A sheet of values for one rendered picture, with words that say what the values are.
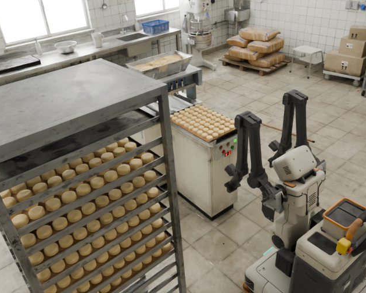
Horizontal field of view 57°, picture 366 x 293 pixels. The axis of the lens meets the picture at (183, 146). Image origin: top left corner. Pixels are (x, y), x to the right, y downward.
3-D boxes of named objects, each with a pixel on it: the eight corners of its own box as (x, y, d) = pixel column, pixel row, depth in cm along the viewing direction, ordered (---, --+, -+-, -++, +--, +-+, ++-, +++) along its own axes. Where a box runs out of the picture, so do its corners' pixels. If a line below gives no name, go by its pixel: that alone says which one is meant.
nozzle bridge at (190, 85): (124, 114, 325) (118, 80, 307) (183, 92, 361) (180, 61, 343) (142, 125, 303) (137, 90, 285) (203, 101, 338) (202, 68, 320)
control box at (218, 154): (214, 159, 275) (214, 145, 267) (234, 148, 286) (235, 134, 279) (217, 161, 272) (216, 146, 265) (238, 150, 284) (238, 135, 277)
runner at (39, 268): (169, 190, 149) (168, 185, 147) (173, 193, 147) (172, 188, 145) (24, 274, 115) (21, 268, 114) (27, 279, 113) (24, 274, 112)
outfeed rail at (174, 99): (121, 77, 415) (120, 71, 412) (123, 76, 417) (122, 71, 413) (239, 135, 277) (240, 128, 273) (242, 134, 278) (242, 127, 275)
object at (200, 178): (167, 188, 357) (158, 113, 310) (192, 175, 374) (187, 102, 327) (211, 224, 308) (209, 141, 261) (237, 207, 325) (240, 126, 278)
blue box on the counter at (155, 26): (153, 34, 578) (151, 25, 571) (142, 31, 597) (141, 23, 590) (170, 29, 600) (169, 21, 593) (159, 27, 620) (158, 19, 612)
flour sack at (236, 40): (241, 49, 637) (241, 40, 628) (225, 45, 665) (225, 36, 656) (265, 40, 675) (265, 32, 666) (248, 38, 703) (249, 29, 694)
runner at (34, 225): (165, 156, 139) (165, 150, 138) (169, 158, 138) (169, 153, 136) (6, 238, 106) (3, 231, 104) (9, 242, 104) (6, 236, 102)
